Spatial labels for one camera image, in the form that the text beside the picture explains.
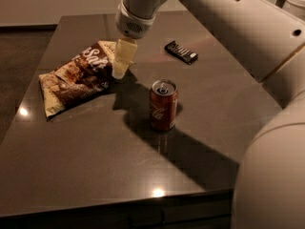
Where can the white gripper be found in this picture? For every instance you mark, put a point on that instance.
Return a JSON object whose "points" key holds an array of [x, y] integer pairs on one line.
{"points": [[134, 23]]}

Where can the brown chip bag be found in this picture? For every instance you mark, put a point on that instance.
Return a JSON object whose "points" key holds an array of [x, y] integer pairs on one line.
{"points": [[87, 75]]}

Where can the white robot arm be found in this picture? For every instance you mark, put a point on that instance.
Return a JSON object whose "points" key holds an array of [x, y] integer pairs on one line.
{"points": [[270, 44]]}

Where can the black chocolate rxbar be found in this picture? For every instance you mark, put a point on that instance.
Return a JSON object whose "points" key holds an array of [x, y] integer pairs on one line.
{"points": [[181, 53]]}

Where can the red cola can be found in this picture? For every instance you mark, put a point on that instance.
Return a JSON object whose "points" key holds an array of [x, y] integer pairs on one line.
{"points": [[163, 104]]}

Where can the white cup with lid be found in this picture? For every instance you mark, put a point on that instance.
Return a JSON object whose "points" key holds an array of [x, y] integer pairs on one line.
{"points": [[295, 7]]}

